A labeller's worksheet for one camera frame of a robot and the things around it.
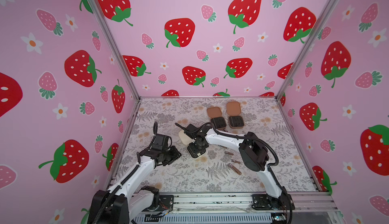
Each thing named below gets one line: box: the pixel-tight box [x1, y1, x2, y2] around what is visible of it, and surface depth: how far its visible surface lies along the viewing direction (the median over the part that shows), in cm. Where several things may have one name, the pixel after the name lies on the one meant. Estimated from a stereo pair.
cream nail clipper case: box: [178, 129, 207, 159], surface depth 84 cm
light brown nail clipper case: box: [206, 105, 227, 130], surface depth 110 cm
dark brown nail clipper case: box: [226, 101, 245, 129], surface depth 112 cm
